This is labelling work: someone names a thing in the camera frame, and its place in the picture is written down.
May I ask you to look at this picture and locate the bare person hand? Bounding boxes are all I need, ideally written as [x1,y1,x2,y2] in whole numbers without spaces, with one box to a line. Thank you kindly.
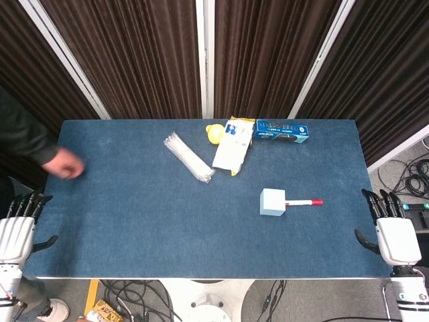
[42,148,86,180]

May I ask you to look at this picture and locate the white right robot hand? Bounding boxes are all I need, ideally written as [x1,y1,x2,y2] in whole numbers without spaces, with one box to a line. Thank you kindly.
[354,189,422,268]

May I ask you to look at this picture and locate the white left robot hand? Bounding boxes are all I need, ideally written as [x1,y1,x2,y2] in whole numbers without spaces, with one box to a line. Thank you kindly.
[0,191,59,266]

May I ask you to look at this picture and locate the red marker pen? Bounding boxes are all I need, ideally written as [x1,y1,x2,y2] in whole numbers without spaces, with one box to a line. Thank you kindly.
[284,198,324,208]

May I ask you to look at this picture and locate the light blue cube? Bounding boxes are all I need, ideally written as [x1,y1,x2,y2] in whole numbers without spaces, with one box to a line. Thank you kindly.
[259,188,286,217]

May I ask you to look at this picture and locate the dark green sleeved forearm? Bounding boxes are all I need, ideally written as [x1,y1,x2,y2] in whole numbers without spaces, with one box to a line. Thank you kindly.
[0,86,60,166]

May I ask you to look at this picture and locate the black foot pedal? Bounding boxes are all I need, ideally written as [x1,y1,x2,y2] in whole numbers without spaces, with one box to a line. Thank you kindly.
[404,209,429,233]

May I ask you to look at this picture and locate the grey trouser leg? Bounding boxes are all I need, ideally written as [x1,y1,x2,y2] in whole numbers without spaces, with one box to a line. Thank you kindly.
[15,278,52,317]

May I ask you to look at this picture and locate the white sneaker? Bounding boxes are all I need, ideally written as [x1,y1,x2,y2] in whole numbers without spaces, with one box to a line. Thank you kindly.
[36,298,70,322]

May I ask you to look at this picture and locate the blue felt table cover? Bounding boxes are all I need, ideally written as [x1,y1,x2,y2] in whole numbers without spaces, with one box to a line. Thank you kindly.
[21,119,393,280]

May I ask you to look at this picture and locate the yellow floor strip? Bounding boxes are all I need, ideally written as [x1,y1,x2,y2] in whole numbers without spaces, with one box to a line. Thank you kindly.
[83,279,101,315]

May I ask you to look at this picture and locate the brown pleated curtain panel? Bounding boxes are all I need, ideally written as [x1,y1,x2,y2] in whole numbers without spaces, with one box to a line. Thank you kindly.
[213,0,343,119]
[0,0,101,189]
[40,0,202,120]
[296,0,429,167]

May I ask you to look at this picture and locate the yellow red snack pack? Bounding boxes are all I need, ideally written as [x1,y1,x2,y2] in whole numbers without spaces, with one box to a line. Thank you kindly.
[84,299,123,322]

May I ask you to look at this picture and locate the clear bag of straws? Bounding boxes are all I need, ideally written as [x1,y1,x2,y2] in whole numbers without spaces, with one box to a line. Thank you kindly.
[163,131,216,184]

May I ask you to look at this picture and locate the yellow rubber duck toy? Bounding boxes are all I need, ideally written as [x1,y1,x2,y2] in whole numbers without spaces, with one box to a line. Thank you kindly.
[205,123,225,146]

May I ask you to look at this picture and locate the blue rectangular carton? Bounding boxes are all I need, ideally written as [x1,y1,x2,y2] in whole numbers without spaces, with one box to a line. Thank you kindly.
[251,118,310,145]

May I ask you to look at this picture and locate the white carton with blue print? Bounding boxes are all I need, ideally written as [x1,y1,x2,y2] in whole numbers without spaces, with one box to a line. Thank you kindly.
[212,119,255,173]

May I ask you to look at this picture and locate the black coiled floor cables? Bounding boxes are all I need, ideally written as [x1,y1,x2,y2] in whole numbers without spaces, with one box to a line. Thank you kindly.
[377,158,429,203]

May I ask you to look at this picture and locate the white partition frame post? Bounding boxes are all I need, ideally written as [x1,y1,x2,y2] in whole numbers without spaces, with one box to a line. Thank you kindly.
[195,0,216,119]
[366,123,429,174]
[288,0,357,119]
[18,0,112,120]

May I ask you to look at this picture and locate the black cable bundle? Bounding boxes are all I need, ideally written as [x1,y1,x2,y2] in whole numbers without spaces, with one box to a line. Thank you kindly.
[99,279,184,322]

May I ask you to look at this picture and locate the black power cable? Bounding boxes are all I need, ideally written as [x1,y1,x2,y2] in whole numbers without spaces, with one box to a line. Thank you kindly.
[255,279,288,322]

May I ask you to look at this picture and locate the white table pedestal base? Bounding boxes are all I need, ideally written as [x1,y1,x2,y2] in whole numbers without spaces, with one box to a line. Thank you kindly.
[157,279,254,322]

